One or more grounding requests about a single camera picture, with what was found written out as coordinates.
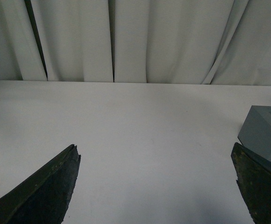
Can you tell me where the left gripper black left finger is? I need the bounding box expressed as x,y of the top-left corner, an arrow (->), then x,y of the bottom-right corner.
0,144 -> 81,224

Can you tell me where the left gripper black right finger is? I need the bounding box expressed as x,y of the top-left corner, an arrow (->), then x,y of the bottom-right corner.
231,142 -> 271,224

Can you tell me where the gray cube base with recess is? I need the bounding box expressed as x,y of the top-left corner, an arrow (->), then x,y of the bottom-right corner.
238,105 -> 271,173

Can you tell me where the white pleated curtain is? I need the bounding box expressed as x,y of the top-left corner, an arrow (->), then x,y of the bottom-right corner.
0,0 -> 271,85

